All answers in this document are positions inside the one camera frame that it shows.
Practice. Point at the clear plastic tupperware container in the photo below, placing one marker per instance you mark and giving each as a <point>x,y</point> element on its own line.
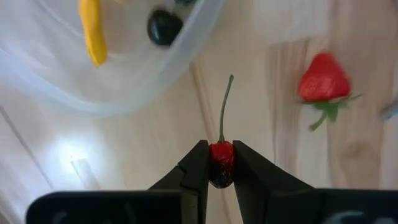
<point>130,81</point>

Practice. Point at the red toy strawberry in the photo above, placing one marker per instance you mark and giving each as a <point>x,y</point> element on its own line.
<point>325,81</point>

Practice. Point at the dark blueberry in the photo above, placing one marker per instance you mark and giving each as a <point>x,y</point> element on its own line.
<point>164,28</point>

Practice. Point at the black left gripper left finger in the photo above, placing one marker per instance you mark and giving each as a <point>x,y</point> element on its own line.
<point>174,205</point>

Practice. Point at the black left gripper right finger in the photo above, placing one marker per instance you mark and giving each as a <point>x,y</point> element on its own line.
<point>273,202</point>

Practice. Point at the red cherry with stem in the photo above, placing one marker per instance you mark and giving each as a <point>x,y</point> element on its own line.
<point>221,161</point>

